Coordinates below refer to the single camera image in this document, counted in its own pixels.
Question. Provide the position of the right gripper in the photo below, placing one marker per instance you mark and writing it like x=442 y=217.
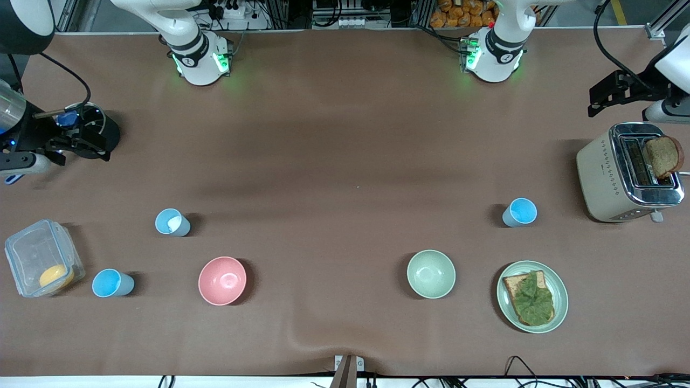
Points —
x=33 y=133

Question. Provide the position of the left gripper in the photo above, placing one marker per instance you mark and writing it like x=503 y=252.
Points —
x=637 y=90

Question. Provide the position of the light blue plastic cup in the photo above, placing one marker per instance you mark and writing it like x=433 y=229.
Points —
x=171 y=222
x=521 y=211
x=110 y=283

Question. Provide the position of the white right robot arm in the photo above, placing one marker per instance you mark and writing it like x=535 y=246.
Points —
x=197 y=54

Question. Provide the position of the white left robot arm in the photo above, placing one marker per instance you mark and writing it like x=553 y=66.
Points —
x=496 y=54

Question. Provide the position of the glass lid blue knob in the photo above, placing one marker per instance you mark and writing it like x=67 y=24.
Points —
x=68 y=118

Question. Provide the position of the cream and chrome toaster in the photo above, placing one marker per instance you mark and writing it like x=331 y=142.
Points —
x=601 y=172

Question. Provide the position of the brown bread slice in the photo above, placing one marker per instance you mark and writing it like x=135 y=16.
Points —
x=663 y=156

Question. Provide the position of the clear plastic lidded container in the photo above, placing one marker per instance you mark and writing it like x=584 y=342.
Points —
x=32 y=250

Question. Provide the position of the yellow round food piece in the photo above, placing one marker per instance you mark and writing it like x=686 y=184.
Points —
x=56 y=276

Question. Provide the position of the bag of orange buns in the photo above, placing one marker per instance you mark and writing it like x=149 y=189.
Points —
x=463 y=15

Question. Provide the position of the pink bowl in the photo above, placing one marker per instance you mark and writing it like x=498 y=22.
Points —
x=222 y=280

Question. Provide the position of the pale green plate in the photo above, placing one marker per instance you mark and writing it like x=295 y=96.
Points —
x=560 y=291

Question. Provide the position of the white power strip black plugs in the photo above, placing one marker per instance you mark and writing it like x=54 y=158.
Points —
x=233 y=9

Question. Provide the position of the toast slice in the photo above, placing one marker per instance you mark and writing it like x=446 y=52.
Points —
x=512 y=285

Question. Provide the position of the green lettuce leaf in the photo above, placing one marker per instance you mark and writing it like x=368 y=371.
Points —
x=533 y=302

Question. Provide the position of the pale green bowl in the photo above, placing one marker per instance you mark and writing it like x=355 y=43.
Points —
x=431 y=274

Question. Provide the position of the brown table cloth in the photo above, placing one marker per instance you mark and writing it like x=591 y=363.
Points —
x=345 y=118

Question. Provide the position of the small white socket strip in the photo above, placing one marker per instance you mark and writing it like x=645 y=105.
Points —
x=353 y=23

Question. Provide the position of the aluminium frame profile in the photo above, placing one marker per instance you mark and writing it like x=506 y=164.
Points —
x=666 y=24

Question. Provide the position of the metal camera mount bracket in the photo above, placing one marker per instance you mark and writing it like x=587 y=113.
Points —
x=347 y=372

